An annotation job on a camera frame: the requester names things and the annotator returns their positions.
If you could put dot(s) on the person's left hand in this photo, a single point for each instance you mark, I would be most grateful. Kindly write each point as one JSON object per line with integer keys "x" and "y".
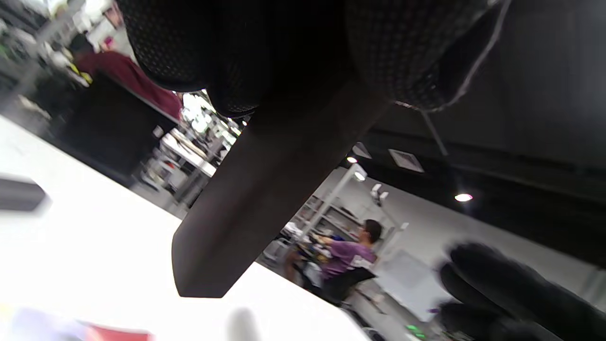
{"x": 402, "y": 47}

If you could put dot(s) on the person's right hand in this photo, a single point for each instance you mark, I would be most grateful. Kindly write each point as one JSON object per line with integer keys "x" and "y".
{"x": 511, "y": 293}

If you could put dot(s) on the dark bar paperweight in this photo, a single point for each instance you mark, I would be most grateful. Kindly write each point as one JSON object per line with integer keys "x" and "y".
{"x": 246, "y": 203}
{"x": 19, "y": 194}

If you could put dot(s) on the striped cartoon poster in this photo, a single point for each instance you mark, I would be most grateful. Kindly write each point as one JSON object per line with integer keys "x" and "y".
{"x": 42, "y": 327}

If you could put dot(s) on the white panel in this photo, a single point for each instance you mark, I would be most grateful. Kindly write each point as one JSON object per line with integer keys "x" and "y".
{"x": 412, "y": 284}

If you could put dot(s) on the round ceiling light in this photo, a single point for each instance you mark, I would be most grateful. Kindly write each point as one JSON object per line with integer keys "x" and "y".
{"x": 463, "y": 197}

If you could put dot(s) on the square ceiling vent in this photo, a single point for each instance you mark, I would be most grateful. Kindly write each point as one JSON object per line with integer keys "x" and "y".
{"x": 405, "y": 160}

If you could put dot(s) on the metal storage shelf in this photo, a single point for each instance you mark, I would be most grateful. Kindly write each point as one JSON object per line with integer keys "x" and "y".
{"x": 331, "y": 218}

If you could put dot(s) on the black office chair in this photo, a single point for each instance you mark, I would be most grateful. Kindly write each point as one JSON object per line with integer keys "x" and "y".
{"x": 109, "y": 128}

